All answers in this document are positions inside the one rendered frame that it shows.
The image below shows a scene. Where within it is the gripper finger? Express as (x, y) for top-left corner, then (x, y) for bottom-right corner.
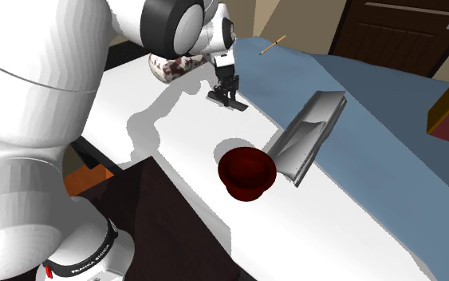
(227, 75), (242, 98)
(216, 80), (230, 99)

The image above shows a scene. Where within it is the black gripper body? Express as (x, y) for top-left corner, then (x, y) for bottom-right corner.
(215, 65), (236, 84)

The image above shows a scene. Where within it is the black flat rectangular object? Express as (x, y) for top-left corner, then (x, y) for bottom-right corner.
(207, 90), (249, 113)

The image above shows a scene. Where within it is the thin wooden stick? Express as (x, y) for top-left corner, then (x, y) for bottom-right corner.
(259, 34), (288, 56)

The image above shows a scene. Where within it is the dark red bowl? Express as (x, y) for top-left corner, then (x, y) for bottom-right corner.
(217, 146), (278, 203)

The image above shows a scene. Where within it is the silver grey book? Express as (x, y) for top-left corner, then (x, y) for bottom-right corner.
(266, 89), (348, 188)

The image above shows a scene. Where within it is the dark brown robot stand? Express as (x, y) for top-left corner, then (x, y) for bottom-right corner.
(77, 155), (257, 281)

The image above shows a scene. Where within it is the orange side table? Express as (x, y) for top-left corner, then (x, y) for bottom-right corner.
(63, 163), (116, 198)

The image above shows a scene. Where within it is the dark brown door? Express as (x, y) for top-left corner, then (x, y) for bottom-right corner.
(328, 0), (449, 79)

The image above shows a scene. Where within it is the bed with blue blanket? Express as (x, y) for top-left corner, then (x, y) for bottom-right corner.
(70, 35), (449, 281)

